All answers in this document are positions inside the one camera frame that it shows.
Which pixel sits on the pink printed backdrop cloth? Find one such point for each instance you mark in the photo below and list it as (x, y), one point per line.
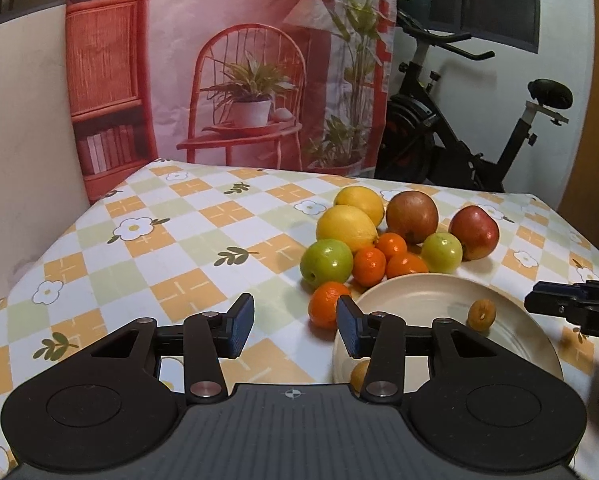
(229, 10)

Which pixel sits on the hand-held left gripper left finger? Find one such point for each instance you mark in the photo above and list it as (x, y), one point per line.
(242, 327)

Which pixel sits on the black exercise bike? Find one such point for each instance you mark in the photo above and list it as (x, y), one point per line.
(429, 135)

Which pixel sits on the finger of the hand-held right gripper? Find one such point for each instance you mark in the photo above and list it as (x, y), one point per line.
(554, 300)

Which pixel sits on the small green apple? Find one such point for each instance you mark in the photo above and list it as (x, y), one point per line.
(442, 252)

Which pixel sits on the small yellow fruit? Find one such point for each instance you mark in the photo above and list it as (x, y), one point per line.
(358, 375)
(482, 315)

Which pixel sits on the dull brownish red apple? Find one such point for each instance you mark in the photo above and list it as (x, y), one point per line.
(412, 216)

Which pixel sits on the orange tangerine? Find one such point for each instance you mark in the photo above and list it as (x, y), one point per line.
(369, 266)
(406, 265)
(392, 245)
(324, 305)

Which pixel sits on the large green apple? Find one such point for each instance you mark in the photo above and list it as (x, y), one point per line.
(327, 260)

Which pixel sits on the yellow lemon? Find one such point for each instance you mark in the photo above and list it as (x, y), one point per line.
(347, 230)
(360, 202)

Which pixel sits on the bright red apple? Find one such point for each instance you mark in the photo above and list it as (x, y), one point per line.
(474, 232)

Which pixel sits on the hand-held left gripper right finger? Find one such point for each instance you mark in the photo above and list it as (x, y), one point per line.
(349, 327)

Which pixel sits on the cream round plate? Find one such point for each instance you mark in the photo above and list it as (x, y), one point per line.
(419, 300)

